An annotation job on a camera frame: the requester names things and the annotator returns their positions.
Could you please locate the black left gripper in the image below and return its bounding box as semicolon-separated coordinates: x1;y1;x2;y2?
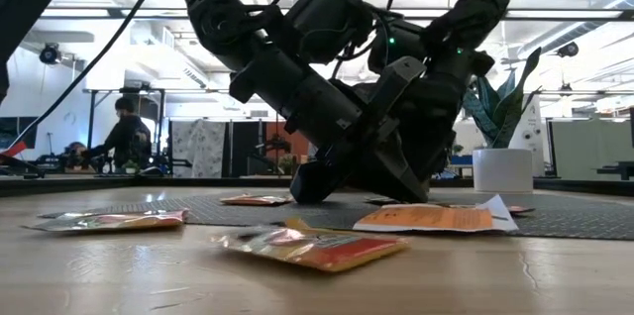
230;50;431;205

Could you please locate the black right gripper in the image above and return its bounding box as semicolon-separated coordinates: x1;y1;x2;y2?
395;47;496;180

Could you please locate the orange white paper tea packet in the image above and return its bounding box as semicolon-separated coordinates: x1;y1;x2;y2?
352;193;520;235

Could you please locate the orange red foil tea packet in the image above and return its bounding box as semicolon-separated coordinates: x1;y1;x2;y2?
219;193;294;207
207;218;411;274
22;208;190;234

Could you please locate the green snake plant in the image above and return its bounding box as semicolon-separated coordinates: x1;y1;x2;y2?
460;46;544;151

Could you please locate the white round plant pot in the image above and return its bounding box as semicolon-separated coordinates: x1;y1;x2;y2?
472;148;535;193

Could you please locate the orange partition panel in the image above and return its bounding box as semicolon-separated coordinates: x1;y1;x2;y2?
264;119;311;158

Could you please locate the black ceiling spotlight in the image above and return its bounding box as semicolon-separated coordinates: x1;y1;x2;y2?
38;42;63;66
557;40;581;59

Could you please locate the black partition panel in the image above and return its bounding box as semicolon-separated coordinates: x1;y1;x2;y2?
230;120;268;177

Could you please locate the green partition panel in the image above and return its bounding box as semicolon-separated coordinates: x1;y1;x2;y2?
547;119;633;180

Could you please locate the grey woven placemat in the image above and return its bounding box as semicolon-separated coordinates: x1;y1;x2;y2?
37;190;634;242

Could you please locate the white patterned curtain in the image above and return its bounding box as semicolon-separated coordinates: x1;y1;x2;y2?
170;119;228;179

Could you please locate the person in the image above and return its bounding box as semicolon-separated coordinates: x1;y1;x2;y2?
62;141;95;172
81;96;154;175

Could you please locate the red bar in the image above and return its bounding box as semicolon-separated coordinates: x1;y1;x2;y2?
0;140;29;158

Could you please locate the black aluminium table frame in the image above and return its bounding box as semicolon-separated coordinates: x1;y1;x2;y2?
0;174;634;198

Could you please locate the black background gantry frame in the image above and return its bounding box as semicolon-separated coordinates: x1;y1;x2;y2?
81;86;278;177

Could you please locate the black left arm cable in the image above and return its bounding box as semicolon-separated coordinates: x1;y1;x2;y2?
0;0;167;158

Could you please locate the black wall screen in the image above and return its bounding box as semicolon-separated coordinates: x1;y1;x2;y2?
0;116;40;151

